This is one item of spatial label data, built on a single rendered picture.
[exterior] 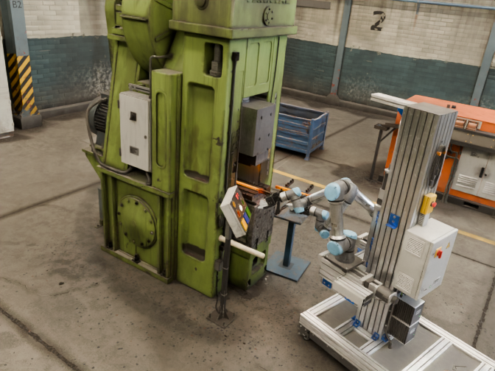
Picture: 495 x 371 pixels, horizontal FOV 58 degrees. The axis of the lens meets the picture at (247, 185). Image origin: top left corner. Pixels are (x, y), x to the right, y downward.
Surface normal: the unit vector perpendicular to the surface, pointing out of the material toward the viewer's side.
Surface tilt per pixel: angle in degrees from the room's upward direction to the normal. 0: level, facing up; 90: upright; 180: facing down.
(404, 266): 90
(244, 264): 90
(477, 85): 90
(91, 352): 0
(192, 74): 89
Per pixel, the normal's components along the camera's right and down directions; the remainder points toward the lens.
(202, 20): -0.55, 0.30
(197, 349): 0.08, -0.91
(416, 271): -0.76, 0.21
